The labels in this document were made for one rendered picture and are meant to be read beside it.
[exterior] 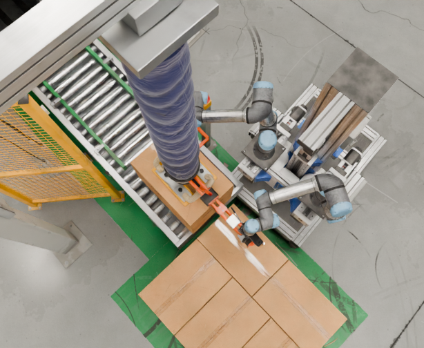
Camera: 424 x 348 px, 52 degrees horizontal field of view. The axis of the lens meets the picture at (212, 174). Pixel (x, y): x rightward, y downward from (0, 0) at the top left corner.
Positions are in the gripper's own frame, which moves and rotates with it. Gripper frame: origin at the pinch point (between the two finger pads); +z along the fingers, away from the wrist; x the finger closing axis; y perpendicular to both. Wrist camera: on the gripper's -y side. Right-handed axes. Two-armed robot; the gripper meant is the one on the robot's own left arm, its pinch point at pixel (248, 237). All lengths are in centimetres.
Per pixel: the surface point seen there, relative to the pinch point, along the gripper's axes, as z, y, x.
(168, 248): 121, 45, 39
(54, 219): 122, 135, 96
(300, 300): 67, -58, -6
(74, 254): 121, 98, 102
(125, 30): -167, 58, 13
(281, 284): 67, -40, -4
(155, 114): -114, 55, 12
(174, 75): -142, 49, 4
